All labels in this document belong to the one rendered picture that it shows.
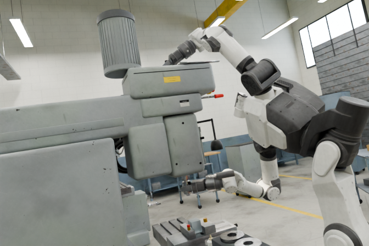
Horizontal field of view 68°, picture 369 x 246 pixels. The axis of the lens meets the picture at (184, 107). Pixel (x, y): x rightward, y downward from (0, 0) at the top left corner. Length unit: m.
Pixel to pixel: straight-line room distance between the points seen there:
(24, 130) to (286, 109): 1.13
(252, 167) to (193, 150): 4.68
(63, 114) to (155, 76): 0.47
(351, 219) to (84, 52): 7.83
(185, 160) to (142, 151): 0.23
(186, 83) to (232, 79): 8.08
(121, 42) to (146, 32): 7.44
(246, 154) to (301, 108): 4.75
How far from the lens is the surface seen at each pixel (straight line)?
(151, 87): 1.38
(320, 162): 1.20
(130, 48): 1.47
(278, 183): 1.64
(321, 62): 10.63
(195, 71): 1.48
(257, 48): 10.42
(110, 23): 1.50
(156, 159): 1.36
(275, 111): 1.26
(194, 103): 1.45
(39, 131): 1.34
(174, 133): 1.41
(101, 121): 1.34
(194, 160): 1.45
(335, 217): 1.29
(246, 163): 5.98
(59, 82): 8.19
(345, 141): 1.19
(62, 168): 1.22
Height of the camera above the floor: 1.52
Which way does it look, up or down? 6 degrees up
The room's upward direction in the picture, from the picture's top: 10 degrees counter-clockwise
